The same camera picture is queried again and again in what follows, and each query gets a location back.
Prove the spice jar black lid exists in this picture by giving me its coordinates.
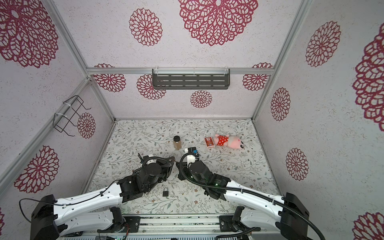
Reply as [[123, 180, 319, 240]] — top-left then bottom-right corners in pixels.
[[173, 136, 182, 150]]

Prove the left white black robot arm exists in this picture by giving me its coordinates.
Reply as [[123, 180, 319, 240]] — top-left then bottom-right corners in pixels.
[[30, 156, 175, 240]]

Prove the red playing card box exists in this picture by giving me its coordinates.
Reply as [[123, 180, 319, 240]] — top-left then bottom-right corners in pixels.
[[204, 137, 215, 149]]

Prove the dark grey wall shelf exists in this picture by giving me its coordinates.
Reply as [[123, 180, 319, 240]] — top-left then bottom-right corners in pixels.
[[152, 69, 231, 90]]

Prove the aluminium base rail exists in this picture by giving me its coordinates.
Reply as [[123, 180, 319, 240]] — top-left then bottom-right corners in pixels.
[[59, 213, 307, 240]]

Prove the black wire wall rack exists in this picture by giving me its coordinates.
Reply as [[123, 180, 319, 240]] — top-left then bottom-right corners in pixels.
[[52, 95, 91, 137]]

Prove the black padlock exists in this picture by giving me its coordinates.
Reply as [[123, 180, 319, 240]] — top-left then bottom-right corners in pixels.
[[163, 188, 169, 197]]

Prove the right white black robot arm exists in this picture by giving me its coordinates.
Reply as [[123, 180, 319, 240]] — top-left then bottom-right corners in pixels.
[[177, 148, 325, 240]]

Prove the pink plush toy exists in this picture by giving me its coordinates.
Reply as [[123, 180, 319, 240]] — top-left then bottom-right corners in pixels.
[[213, 134, 244, 149]]

